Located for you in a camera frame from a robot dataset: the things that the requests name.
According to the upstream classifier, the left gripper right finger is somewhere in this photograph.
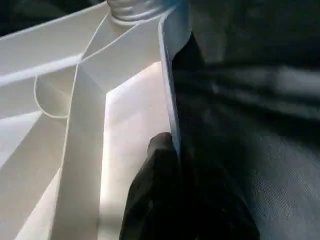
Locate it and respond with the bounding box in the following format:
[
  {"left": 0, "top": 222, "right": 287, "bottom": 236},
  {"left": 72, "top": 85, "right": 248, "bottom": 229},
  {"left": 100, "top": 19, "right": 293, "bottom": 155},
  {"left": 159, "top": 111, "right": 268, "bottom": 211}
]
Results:
[{"left": 157, "top": 140, "right": 261, "bottom": 240}]

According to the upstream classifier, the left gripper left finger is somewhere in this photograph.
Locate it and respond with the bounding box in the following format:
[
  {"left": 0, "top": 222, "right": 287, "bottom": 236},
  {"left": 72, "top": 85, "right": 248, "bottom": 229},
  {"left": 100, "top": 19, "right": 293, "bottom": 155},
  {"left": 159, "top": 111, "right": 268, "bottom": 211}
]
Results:
[{"left": 119, "top": 132, "right": 182, "bottom": 240}]

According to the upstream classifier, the black work mat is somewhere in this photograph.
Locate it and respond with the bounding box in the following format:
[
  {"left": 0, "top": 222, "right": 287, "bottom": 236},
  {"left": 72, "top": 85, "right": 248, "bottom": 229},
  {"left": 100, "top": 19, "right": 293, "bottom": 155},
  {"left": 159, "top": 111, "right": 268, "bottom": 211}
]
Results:
[{"left": 0, "top": 0, "right": 320, "bottom": 240}]

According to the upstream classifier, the white plastic table leg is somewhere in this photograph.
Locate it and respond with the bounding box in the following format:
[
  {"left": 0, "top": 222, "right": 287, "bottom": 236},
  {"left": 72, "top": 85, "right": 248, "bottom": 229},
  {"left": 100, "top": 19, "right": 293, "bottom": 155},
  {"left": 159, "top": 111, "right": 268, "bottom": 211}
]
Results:
[{"left": 106, "top": 0, "right": 168, "bottom": 22}]

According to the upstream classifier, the white plastic table top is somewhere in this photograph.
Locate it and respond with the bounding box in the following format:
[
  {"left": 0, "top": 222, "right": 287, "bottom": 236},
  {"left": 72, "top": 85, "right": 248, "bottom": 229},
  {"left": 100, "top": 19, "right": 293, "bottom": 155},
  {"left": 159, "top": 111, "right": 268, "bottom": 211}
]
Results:
[{"left": 0, "top": 0, "right": 194, "bottom": 240}]

